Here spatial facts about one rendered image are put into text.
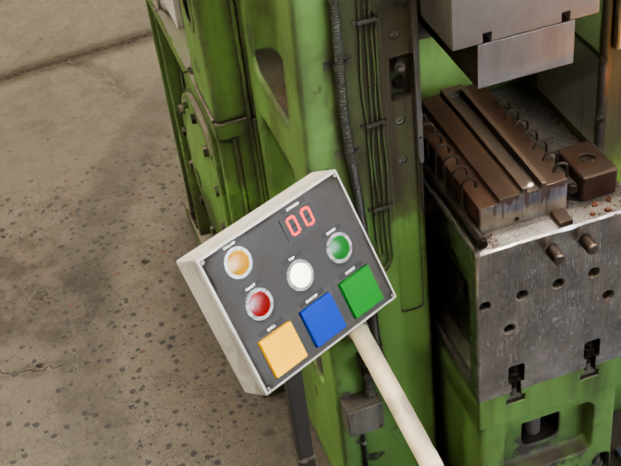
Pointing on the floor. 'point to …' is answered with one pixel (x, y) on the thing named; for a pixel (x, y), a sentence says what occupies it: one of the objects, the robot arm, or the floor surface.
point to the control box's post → (299, 418)
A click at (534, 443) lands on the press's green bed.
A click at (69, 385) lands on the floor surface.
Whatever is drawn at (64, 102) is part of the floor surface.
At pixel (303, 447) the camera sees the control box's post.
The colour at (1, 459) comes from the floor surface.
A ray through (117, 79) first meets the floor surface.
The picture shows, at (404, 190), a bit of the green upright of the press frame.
